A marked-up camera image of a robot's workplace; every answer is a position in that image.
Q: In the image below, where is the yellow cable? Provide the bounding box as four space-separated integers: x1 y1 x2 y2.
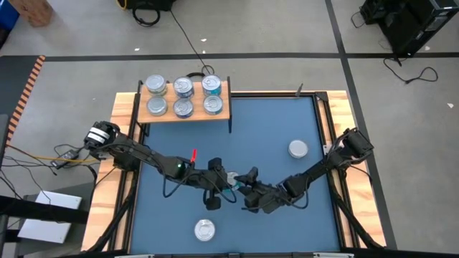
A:
6 143 100 163

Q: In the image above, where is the teal label tuna can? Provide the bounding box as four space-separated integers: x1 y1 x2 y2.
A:
225 171 242 193
202 94 224 116
201 74 223 97

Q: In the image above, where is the black equipment case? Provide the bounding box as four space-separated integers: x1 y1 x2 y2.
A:
124 0 177 11

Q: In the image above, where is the dark blue label tuna can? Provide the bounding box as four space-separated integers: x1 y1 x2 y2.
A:
194 219 217 242
172 97 195 120
173 75 196 100

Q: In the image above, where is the blue table mat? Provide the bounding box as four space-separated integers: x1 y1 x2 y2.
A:
129 95 341 254

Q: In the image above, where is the black table frame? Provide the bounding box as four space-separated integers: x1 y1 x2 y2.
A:
84 91 388 258

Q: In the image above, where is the black metal beam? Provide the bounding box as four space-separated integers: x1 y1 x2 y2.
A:
0 195 90 226

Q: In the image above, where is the black computer tower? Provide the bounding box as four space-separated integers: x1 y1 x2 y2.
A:
359 0 459 59

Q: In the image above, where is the black mat with orange stripes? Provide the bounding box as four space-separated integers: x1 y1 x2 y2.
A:
0 54 47 146

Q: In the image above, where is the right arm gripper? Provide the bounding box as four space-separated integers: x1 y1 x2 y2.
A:
234 174 288 215

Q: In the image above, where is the black power adapter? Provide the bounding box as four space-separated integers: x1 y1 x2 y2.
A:
49 148 80 169

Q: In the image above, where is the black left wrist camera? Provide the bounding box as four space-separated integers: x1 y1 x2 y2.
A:
207 157 224 172

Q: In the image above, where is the white board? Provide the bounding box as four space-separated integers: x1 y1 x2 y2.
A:
16 189 83 245

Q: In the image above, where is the blue bin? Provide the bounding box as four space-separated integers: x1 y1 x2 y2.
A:
0 0 21 32

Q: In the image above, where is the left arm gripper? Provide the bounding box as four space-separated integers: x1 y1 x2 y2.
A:
194 166 238 211

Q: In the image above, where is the wooden shelf with black frame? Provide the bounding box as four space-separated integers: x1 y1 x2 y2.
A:
133 75 233 134

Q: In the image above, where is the black floor cable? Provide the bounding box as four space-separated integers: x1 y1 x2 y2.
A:
168 9 216 77

